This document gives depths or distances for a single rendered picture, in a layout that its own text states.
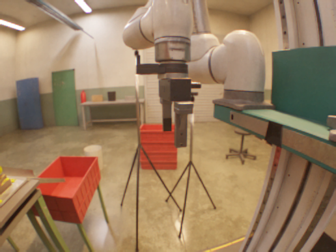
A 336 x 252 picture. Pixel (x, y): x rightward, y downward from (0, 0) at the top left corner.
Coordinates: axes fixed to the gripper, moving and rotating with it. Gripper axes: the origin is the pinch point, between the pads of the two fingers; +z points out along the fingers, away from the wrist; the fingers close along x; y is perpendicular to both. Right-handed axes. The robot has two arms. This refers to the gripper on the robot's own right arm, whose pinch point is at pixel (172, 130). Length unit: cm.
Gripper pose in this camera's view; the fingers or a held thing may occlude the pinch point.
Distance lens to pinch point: 44.3
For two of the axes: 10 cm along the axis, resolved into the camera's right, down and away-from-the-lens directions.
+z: 0.1, 9.7, 2.5
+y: 9.7, -0.6, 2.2
